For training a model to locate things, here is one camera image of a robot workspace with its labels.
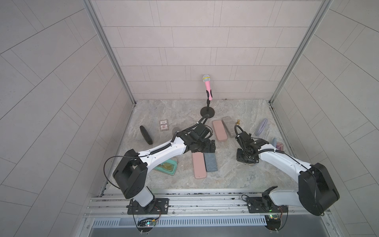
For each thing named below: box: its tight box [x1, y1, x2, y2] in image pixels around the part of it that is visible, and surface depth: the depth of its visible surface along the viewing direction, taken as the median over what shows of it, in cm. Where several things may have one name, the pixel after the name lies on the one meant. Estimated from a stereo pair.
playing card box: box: [159, 119, 169, 132], surface depth 102 cm
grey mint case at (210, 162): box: [203, 152, 219, 172], surface depth 84 cm
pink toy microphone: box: [202, 74, 213, 101], surface depth 97 cm
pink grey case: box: [212, 119, 228, 142], surface depth 99 cm
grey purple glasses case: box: [255, 118, 268, 136], surface depth 98 cm
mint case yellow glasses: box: [153, 158, 178, 176], surface depth 84 cm
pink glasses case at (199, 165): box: [191, 151, 207, 179], surface depth 84 cm
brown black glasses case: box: [139, 125, 153, 145], surface depth 96 cm
